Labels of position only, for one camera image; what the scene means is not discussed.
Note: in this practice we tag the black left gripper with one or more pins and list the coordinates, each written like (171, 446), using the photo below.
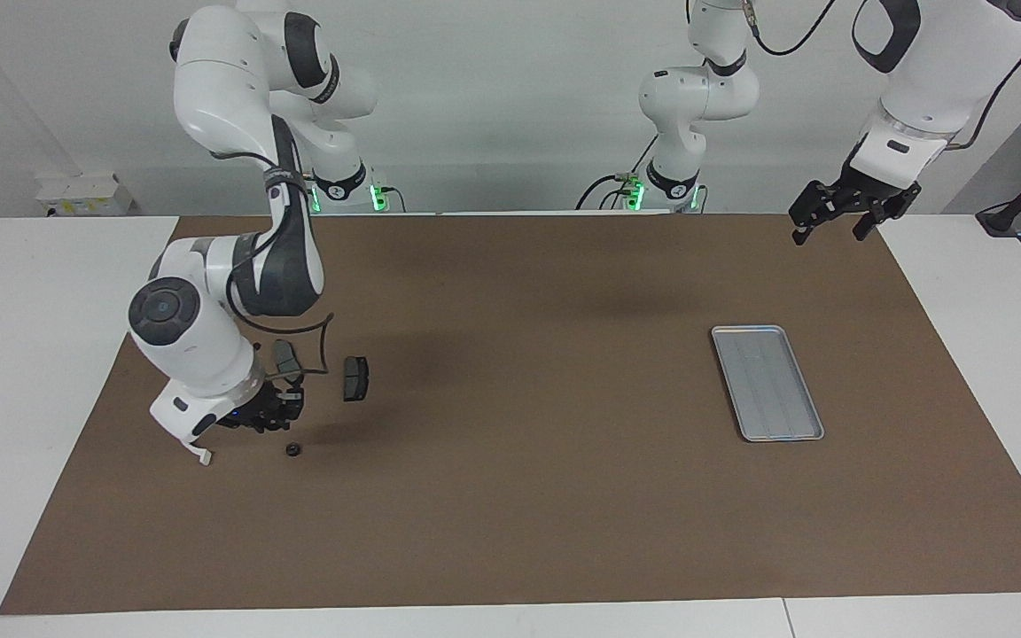
(867, 188)

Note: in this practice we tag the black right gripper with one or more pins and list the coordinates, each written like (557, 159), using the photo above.
(253, 409)

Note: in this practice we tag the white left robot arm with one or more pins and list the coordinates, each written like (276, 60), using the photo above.
(936, 62)

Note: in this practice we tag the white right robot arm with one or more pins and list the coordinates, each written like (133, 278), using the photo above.
(209, 97)

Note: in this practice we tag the silver metal tray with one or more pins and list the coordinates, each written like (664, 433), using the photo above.
(772, 390)

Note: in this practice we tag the dark grey brake pad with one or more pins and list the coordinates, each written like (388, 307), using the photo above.
(284, 354)
(355, 378)

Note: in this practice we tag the brown table mat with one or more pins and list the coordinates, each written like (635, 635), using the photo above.
(510, 496)

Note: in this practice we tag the white background box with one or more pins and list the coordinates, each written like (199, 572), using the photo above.
(85, 195)

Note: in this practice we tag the white curved plastic bracket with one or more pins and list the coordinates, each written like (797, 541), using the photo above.
(200, 454)

